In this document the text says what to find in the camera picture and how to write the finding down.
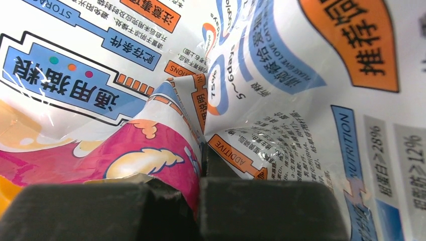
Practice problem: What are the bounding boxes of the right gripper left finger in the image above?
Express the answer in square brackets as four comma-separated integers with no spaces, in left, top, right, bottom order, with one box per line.
[1,179,198,240]

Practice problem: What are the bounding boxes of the pink pet food bag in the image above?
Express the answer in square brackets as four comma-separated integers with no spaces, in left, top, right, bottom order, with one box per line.
[1,1,425,240]

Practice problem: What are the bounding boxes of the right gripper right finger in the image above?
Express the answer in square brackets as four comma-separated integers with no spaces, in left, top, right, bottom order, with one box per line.
[198,148,349,240]

